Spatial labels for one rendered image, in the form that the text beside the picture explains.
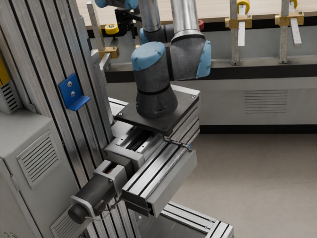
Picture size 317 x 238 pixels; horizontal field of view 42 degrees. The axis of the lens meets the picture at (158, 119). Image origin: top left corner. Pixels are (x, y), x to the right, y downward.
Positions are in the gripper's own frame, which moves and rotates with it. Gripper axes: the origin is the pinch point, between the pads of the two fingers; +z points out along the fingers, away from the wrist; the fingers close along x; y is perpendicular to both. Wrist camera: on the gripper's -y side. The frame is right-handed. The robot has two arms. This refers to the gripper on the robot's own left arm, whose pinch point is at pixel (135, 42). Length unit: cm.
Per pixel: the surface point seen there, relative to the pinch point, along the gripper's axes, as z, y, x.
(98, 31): -4.7, 17.6, -13.6
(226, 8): 0, -57, -17
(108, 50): 7.4, 14.8, -12.2
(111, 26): -0.6, 10.0, -25.7
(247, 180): 90, -49, 33
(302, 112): 70, -96, 7
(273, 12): 0, -78, 1
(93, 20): -11.5, 18.8, -14.1
